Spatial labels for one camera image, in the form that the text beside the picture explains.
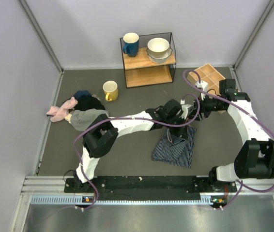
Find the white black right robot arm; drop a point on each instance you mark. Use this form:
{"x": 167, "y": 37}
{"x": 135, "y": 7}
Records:
{"x": 246, "y": 122}

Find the white scalloped bowl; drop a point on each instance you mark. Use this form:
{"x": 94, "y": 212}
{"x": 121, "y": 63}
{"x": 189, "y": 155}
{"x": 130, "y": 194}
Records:
{"x": 159, "y": 58}

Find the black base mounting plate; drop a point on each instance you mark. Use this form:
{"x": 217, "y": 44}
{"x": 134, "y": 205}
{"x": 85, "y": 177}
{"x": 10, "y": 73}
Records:
{"x": 154, "y": 187}

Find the black wire wooden shelf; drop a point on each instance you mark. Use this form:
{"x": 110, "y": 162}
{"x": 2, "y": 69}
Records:
{"x": 140, "y": 71}

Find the cream ceramic bowl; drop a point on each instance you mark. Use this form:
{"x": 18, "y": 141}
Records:
{"x": 158, "y": 47}

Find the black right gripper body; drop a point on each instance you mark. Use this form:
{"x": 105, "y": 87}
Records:
{"x": 205, "y": 104}

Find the blue ceramic mug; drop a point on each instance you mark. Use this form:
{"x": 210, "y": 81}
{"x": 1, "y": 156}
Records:
{"x": 131, "y": 44}

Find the grey slotted cable duct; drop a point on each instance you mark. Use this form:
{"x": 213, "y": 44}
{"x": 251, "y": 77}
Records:
{"x": 82, "y": 200}

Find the wooden compartment tray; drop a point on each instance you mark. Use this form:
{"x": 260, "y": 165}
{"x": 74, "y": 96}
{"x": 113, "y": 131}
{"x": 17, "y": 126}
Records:
{"x": 209, "y": 75}

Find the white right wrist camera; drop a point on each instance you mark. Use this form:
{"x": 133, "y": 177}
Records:
{"x": 202, "y": 85}

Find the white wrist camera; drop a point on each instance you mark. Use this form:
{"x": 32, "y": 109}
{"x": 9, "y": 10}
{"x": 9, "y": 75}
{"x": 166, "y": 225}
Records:
{"x": 189, "y": 111}
{"x": 202, "y": 85}

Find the navy striped boxer underwear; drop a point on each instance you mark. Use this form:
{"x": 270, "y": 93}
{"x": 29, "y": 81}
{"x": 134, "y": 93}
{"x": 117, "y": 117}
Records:
{"x": 174, "y": 150}

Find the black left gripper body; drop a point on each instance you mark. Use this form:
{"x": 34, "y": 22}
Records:
{"x": 176, "y": 131}

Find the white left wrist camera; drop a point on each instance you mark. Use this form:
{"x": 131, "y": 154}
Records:
{"x": 189, "y": 111}

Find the yellow ceramic mug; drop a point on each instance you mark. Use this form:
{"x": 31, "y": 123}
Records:
{"x": 110, "y": 89}

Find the dark blue garment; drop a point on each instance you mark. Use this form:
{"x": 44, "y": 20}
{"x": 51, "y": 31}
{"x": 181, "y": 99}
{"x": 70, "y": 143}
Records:
{"x": 81, "y": 93}

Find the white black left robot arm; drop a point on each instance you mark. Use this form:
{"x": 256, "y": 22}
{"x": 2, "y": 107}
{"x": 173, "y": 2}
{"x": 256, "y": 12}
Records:
{"x": 99, "y": 137}

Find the black garment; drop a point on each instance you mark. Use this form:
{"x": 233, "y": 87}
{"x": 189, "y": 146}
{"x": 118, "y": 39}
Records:
{"x": 88, "y": 102}

